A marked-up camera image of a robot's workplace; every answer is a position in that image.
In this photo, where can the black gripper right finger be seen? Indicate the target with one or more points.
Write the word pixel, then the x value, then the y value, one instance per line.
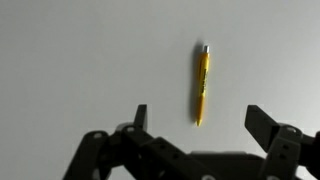
pixel 283 153

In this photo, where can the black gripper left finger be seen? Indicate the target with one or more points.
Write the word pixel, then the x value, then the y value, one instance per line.
pixel 100 156

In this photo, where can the yellow ballpoint pen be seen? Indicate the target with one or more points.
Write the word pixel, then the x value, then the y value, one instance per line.
pixel 202 90

